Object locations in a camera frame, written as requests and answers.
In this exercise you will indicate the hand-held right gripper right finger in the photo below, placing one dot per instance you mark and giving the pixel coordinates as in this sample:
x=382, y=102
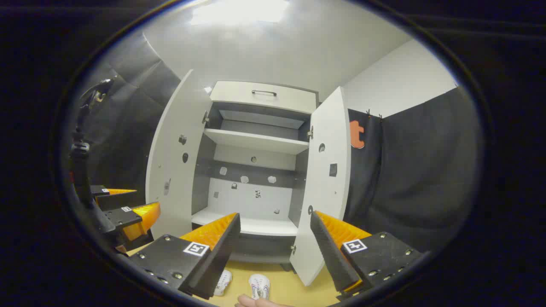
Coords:
x=330, y=256

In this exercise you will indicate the white shoe cabinet door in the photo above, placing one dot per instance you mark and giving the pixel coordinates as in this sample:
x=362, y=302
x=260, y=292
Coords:
x=326, y=200
x=177, y=179

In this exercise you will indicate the white cabinet drawer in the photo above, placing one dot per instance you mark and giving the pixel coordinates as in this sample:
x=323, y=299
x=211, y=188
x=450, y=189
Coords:
x=264, y=97

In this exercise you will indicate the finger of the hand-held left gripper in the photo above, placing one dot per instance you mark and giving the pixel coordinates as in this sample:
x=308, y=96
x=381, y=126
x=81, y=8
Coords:
x=117, y=201
x=123, y=216

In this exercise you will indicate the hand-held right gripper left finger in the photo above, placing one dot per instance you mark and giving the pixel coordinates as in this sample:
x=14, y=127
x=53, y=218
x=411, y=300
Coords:
x=217, y=260

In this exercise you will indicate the white cabinet shelf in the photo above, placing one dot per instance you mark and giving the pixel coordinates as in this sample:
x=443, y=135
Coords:
x=264, y=225
x=256, y=141

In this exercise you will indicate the white striped shoe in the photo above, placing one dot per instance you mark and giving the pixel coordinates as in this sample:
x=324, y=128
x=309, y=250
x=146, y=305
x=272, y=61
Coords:
x=259, y=286
x=223, y=283

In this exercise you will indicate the white shoe cabinet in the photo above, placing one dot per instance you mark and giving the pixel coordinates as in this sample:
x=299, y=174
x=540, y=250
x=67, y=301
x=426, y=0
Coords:
x=256, y=200

